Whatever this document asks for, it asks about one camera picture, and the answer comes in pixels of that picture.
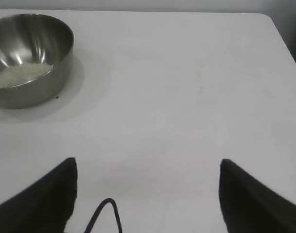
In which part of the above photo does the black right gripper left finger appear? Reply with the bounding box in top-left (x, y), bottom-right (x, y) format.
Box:
top-left (0, 157), bottom-right (79, 233)

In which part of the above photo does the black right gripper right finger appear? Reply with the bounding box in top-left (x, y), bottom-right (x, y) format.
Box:
top-left (218, 159), bottom-right (296, 233)

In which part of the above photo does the stainless steel mixing bowl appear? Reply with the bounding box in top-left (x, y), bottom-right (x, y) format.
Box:
top-left (0, 14), bottom-right (75, 109)

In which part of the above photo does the white uncooked rice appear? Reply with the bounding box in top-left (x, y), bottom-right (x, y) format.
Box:
top-left (0, 62), bottom-right (54, 91)

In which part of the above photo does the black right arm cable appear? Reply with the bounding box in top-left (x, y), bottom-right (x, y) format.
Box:
top-left (83, 198), bottom-right (123, 233)

